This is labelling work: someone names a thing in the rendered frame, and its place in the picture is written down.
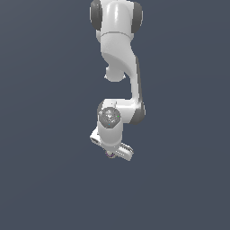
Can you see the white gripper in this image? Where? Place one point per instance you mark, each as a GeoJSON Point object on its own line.
{"type": "Point", "coordinates": [125, 151]}

